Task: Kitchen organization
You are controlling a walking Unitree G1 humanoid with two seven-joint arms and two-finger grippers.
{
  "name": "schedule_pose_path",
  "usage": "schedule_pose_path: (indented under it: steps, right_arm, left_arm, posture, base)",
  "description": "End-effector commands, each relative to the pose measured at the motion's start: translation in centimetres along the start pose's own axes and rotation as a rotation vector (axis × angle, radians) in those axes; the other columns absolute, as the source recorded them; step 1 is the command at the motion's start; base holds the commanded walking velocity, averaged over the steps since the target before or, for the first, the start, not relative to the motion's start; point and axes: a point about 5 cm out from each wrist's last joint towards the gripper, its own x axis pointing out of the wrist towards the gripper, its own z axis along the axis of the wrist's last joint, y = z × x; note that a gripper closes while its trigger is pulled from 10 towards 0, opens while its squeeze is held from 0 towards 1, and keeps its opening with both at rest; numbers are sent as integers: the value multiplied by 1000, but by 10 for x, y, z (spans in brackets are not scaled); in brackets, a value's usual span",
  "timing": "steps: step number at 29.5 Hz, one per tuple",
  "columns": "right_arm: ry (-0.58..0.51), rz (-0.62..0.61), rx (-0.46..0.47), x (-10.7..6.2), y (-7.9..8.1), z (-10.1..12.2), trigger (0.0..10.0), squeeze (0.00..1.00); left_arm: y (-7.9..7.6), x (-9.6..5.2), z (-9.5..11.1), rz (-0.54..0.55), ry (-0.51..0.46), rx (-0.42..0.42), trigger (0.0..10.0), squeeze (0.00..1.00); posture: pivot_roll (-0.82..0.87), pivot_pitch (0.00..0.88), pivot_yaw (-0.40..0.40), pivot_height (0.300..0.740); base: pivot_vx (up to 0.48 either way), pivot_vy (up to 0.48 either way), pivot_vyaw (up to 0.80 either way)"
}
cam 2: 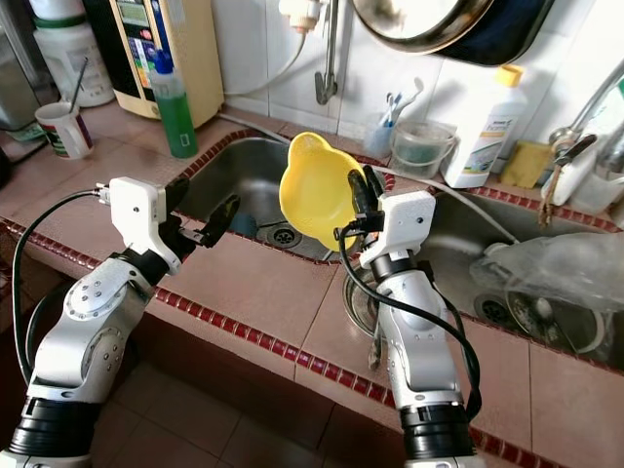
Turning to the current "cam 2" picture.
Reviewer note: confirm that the white plastic pitcher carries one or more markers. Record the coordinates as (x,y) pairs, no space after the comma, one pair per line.
(600,180)

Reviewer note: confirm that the stainless steel sink basin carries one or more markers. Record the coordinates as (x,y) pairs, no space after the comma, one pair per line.
(234,185)
(429,234)

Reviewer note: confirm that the white blue toothbrush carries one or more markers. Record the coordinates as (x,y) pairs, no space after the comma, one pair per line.
(405,102)

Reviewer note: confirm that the round clear glass dish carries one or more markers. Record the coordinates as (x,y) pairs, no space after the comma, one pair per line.
(551,327)

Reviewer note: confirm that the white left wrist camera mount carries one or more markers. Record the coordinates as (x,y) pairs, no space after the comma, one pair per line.
(136,210)

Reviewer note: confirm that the hanging metal wok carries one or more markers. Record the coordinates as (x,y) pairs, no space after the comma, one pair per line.
(448,24)

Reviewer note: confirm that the metal wall tap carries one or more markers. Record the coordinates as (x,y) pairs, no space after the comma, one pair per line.
(327,83)

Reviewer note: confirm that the stainless steel bowl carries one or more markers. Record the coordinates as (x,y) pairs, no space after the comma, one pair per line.
(356,302)

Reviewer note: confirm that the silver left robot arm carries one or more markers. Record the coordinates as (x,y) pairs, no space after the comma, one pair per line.
(93,322)

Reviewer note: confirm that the beige water filter appliance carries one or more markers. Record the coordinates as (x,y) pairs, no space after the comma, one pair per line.
(200,58)

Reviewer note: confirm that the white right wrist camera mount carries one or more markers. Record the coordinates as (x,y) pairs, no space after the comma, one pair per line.
(405,219)

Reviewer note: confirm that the clear toothbrush holder cup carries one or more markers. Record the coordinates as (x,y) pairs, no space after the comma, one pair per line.
(378,138)

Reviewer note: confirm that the flat yellow scouring pad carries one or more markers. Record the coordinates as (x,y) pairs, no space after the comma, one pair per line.
(526,166)

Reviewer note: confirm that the clear plastic bag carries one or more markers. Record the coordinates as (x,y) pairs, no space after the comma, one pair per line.
(556,273)

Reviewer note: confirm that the yellow plastic bowl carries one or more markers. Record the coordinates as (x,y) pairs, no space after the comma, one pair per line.
(317,195)

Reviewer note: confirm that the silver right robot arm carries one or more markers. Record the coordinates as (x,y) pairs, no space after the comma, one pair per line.
(414,361)

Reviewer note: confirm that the white printed cup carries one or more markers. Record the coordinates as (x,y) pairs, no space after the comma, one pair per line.
(65,135)

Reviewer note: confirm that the thin white tube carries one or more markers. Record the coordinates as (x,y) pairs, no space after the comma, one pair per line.
(278,70)

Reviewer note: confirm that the chrome kitchen faucet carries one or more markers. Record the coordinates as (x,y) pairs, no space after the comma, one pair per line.
(570,151)

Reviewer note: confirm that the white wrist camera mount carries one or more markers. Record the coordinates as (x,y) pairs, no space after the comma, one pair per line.
(405,219)
(136,210)

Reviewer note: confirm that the white detergent bottle yellow cap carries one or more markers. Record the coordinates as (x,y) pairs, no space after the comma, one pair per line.
(483,136)

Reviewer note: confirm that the white plastic jar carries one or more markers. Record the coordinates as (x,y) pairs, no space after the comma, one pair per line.
(73,54)

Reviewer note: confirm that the green dish soap bottle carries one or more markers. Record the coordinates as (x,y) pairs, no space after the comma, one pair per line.
(175,122)

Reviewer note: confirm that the metal spoon in cup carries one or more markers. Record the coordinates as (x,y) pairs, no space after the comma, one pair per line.
(79,86)

